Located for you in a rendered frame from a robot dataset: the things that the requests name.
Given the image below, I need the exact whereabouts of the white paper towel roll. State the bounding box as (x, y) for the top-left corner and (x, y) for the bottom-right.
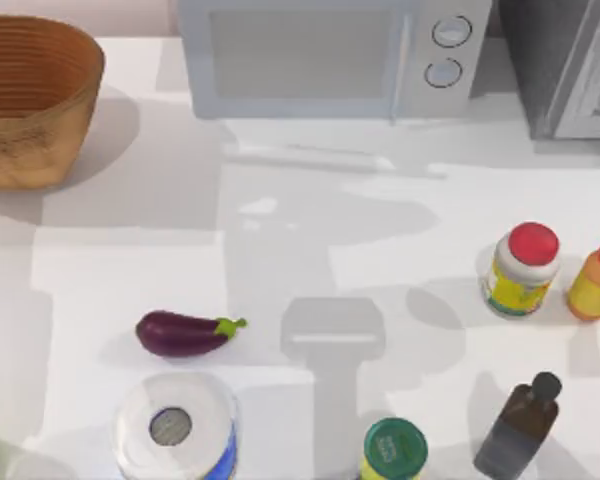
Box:
(112, 372), (241, 480)

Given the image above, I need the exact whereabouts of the green lid yellow jar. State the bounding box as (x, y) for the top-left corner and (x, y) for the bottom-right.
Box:
(358, 417), (429, 480)

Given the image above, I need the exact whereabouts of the purple eggplant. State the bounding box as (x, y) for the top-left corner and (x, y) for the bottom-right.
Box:
(135, 309), (248, 359)

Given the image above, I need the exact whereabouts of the red lid white jar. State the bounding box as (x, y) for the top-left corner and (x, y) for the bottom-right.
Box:
(481, 221), (561, 319)

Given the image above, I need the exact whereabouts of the orange bottle red cap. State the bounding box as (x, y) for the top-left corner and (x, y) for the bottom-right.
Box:
(566, 235), (600, 322)

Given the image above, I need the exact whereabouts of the microwave knob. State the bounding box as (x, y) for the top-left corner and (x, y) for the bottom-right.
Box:
(431, 14), (474, 48)
(423, 56), (465, 90)

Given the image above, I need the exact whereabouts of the dark brown bottle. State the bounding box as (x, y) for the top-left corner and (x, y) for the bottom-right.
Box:
(473, 371), (563, 480)

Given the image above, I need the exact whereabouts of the microwave door handle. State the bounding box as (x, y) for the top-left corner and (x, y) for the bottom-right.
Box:
(389, 13), (413, 125)

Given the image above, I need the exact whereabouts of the brown woven basket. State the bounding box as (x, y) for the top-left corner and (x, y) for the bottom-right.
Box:
(0, 14), (106, 191)

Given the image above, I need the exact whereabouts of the pale microwave oven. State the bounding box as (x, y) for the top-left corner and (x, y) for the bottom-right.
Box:
(176, 0), (494, 122)

